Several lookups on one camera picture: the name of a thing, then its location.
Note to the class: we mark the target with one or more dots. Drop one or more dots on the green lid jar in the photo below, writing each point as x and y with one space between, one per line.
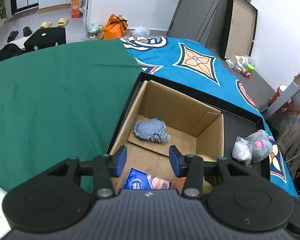
250 68

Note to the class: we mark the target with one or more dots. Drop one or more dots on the brown cardboard box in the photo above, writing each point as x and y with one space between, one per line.
194 128

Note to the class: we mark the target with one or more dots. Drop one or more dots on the purple tissue pack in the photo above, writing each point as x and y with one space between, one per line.
137 180

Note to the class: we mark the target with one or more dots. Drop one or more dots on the yellow slipper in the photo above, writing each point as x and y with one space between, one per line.
45 25
62 22

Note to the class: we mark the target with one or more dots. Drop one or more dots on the orange gift bag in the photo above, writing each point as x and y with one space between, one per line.
116 27

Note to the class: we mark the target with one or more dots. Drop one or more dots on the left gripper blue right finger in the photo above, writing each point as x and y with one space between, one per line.
177 161

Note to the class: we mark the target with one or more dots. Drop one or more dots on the black shallow tray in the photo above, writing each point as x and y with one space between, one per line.
238 122

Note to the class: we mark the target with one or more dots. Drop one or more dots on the right yellow slipper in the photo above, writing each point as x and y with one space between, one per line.
62 22

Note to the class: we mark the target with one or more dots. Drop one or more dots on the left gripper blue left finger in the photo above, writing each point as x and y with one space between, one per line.
107 165

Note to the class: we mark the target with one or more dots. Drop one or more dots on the white desk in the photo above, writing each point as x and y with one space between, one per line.
291 90

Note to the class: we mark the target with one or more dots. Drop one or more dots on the grey plush mouse toy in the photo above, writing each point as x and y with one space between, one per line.
261 147

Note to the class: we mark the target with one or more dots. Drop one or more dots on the orange cardboard box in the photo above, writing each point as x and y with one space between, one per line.
76 6

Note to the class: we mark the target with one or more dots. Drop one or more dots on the black dice stool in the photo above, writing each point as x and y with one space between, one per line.
45 38

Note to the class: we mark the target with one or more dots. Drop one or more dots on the grey door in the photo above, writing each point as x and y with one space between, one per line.
193 19

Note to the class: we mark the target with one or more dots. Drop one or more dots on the green cloth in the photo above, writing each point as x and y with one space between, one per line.
61 102

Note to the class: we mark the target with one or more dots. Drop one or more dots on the white plastic tub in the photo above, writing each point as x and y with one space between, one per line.
244 60

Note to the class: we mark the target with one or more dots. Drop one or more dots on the clear plastic bag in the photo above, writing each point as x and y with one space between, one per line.
242 151

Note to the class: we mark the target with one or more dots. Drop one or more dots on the large framed board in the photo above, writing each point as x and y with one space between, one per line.
239 29

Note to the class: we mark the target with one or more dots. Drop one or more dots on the blue patterned blanket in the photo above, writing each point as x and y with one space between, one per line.
190 64

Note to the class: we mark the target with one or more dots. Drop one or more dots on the left yellow slipper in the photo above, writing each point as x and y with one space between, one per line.
45 25

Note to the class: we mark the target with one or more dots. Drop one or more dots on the blue denim patch toy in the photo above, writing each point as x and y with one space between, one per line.
152 130

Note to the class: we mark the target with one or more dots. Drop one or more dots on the white plastic bag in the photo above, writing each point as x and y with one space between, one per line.
140 32

